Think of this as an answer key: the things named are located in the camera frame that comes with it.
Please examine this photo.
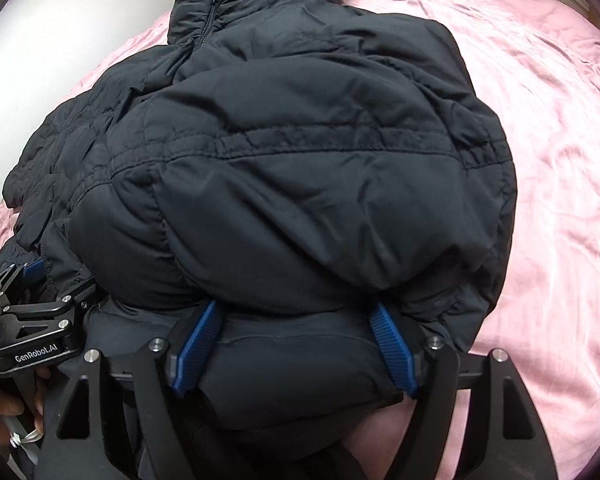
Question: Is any black puffer jacket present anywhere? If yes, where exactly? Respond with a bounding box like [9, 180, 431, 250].
[0, 0, 517, 479]

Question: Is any person's left hand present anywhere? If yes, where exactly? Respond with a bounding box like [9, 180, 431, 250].
[0, 367, 50, 445]

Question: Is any pink bed sheet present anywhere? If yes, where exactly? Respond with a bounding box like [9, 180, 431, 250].
[0, 0, 600, 479]

